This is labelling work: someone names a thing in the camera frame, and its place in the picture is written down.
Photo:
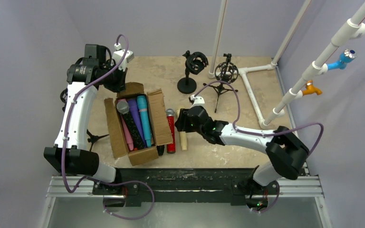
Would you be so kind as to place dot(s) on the pink microphone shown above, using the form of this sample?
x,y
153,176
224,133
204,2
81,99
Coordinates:
x,y
128,138

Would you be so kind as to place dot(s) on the white PVC pipe frame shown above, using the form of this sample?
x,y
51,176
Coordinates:
x,y
303,28

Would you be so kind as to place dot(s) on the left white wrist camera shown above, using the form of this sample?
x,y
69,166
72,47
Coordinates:
x,y
122,56

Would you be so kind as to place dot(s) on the red glitter microphone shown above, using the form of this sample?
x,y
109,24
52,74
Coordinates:
x,y
171,148

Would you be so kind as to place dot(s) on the small black microphone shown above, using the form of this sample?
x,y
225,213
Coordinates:
x,y
160,149

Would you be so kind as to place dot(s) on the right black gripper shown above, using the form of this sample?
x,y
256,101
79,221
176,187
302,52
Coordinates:
x,y
181,120

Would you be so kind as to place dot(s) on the cream microphone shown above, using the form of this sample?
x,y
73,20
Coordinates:
x,y
182,135

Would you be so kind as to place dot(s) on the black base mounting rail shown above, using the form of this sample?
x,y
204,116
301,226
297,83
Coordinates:
x,y
134,186

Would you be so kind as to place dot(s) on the round base microphone stand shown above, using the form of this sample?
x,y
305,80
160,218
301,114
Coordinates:
x,y
194,64

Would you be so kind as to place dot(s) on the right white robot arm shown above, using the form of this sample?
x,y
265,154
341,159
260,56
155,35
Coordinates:
x,y
286,152

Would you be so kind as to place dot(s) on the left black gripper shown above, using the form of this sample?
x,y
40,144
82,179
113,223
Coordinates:
x,y
118,82

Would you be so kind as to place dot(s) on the black glitter microphone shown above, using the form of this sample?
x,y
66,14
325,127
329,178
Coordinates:
x,y
138,142

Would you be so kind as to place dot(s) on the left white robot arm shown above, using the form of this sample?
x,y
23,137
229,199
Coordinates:
x,y
70,155

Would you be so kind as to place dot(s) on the blue pipe fitting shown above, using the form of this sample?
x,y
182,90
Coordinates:
x,y
347,56

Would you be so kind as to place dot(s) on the orange pipe fitting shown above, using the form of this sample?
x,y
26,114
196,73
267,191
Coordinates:
x,y
311,89

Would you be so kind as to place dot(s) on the teal microphone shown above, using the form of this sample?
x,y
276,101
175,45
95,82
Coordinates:
x,y
143,110

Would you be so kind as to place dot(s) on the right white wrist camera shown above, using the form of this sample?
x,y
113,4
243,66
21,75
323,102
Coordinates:
x,y
196,100

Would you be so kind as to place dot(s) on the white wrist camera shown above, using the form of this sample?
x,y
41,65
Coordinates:
x,y
196,100
122,56

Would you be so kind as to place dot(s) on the purple microphone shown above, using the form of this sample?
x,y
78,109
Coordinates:
x,y
136,116

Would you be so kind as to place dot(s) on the aluminium rail frame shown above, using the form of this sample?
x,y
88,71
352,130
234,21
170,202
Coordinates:
x,y
303,187

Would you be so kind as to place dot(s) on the left tripod microphone stand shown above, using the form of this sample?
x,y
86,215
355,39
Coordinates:
x,y
78,135

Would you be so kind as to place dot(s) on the brown cardboard box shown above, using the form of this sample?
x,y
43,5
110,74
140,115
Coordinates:
x,y
160,130

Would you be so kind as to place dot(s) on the tripod shock mount stand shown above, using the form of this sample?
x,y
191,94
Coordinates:
x,y
226,72

